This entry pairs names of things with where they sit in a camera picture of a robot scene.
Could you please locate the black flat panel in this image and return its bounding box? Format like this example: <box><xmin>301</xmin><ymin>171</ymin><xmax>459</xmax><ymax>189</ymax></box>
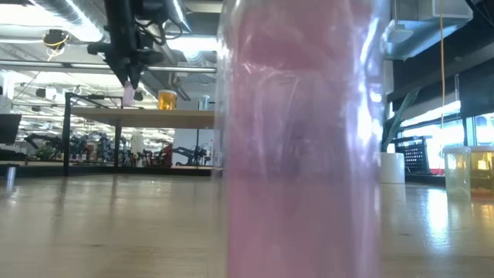
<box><xmin>0</xmin><ymin>113</ymin><xmax>23</xmax><ymax>146</ymax></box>

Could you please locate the black ceiling camera yellow cable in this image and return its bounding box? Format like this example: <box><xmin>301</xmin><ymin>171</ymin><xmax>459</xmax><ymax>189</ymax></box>
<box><xmin>41</xmin><ymin>29</ymin><xmax>71</xmax><ymax>51</ymax></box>

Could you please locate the yellow hanging cord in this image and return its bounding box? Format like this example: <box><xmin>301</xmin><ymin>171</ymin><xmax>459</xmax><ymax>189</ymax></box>
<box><xmin>439</xmin><ymin>0</ymin><xmax>447</xmax><ymax>131</ymax></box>

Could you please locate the silver ventilation duct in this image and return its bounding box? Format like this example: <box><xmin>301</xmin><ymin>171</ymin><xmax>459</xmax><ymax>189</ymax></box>
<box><xmin>32</xmin><ymin>0</ymin><xmax>192</xmax><ymax>101</ymax></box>

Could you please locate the silver ceiling pipe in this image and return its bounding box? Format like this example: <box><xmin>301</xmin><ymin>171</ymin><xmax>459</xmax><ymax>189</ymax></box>
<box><xmin>0</xmin><ymin>59</ymin><xmax>218</xmax><ymax>75</ymax></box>

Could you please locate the silver metal post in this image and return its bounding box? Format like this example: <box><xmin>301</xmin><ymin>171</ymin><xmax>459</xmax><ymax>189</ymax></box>
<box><xmin>5</xmin><ymin>164</ymin><xmax>17</xmax><ymax>192</ymax></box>

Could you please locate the white ceiling unit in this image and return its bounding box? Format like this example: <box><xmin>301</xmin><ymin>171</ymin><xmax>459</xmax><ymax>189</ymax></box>
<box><xmin>384</xmin><ymin>0</ymin><xmax>475</xmax><ymax>61</ymax></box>

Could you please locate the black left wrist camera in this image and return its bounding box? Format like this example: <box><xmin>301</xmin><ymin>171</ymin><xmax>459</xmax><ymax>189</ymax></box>
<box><xmin>133</xmin><ymin>48</ymin><xmax>166</xmax><ymax>66</ymax></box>

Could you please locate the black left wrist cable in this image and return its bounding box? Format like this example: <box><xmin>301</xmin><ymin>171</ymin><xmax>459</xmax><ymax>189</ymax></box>
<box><xmin>133</xmin><ymin>0</ymin><xmax>184</xmax><ymax>46</ymax></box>

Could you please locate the yellow-green pill bottle white cap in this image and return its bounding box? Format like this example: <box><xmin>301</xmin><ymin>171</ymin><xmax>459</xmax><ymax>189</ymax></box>
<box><xmin>442</xmin><ymin>145</ymin><xmax>472</xmax><ymax>202</ymax></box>

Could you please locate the black perforated crate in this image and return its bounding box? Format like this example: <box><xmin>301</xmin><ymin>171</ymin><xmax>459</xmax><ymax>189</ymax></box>
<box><xmin>393</xmin><ymin>134</ymin><xmax>432</xmax><ymax>175</ymax></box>

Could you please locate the wooden shelf black frame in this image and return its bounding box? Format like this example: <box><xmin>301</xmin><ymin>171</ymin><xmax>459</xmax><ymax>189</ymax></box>
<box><xmin>63</xmin><ymin>91</ymin><xmax>215</xmax><ymax>178</ymax></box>

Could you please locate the white plant pot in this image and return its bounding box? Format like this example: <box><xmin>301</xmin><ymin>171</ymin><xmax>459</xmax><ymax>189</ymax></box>
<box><xmin>379</xmin><ymin>151</ymin><xmax>406</xmax><ymax>185</ymax></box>

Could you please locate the green artificial plant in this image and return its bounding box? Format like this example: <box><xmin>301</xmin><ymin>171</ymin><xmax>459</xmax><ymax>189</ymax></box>
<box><xmin>381</xmin><ymin>86</ymin><xmax>422</xmax><ymax>154</ymax></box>

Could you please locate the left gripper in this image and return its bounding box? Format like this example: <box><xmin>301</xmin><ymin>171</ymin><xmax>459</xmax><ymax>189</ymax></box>
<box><xmin>86</xmin><ymin>32</ymin><xmax>166</xmax><ymax>90</ymax></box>

